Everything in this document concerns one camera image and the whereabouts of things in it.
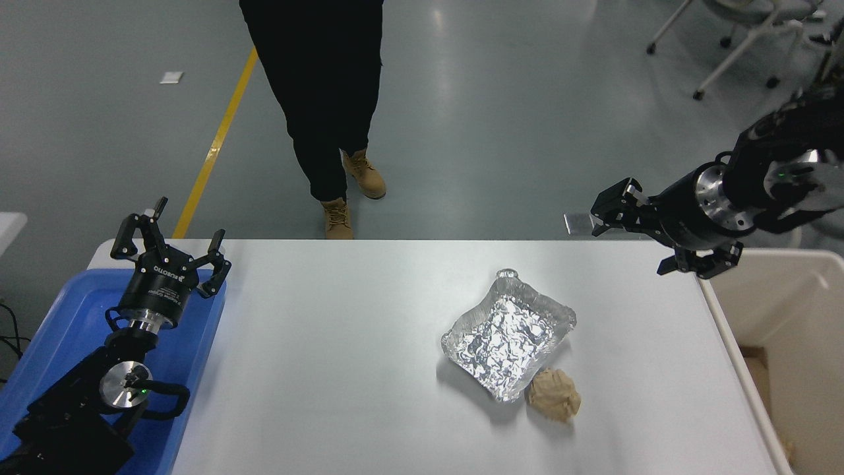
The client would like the blue plastic tray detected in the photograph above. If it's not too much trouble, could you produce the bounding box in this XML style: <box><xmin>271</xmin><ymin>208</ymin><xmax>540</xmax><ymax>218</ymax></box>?
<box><xmin>0</xmin><ymin>267</ymin><xmax>227</xmax><ymax>475</ymax></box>

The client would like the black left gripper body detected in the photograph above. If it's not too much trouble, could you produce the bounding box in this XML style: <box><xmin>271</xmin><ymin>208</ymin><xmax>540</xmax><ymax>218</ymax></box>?
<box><xmin>117</xmin><ymin>244</ymin><xmax>200</xmax><ymax>329</ymax></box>

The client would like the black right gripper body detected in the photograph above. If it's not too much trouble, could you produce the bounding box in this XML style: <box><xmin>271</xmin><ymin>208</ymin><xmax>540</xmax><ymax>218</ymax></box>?
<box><xmin>649</xmin><ymin>170</ymin><xmax>718</xmax><ymax>251</ymax></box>

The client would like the person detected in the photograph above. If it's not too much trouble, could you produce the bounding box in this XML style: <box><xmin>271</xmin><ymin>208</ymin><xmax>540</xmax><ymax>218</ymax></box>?
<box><xmin>239</xmin><ymin>0</ymin><xmax>388</xmax><ymax>241</ymax></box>

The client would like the tan cardboard piece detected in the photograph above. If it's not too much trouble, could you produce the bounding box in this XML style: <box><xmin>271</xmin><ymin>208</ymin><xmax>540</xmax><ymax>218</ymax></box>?
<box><xmin>738</xmin><ymin>346</ymin><xmax>775</xmax><ymax>423</ymax></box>

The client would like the black cable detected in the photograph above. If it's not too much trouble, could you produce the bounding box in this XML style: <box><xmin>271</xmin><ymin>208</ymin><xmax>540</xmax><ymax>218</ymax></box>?
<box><xmin>0</xmin><ymin>301</ymin><xmax>32</xmax><ymax>385</ymax></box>

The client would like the crumpled tan paper ball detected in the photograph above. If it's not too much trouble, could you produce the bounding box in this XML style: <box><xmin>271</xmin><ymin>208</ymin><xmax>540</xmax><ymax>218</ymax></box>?
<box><xmin>525</xmin><ymin>367</ymin><xmax>582</xmax><ymax>423</ymax></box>

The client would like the foil tray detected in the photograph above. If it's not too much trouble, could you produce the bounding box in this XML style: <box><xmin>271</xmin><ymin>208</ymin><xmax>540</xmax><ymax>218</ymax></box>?
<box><xmin>440</xmin><ymin>268</ymin><xmax>577</xmax><ymax>404</ymax></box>

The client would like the large pale bin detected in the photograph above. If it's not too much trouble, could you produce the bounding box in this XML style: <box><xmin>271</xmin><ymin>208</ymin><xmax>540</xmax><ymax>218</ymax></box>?
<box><xmin>696</xmin><ymin>248</ymin><xmax>844</xmax><ymax>475</ymax></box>

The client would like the white side table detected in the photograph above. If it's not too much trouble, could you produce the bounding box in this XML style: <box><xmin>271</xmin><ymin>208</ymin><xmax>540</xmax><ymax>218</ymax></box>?
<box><xmin>0</xmin><ymin>212</ymin><xmax>29</xmax><ymax>255</ymax></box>

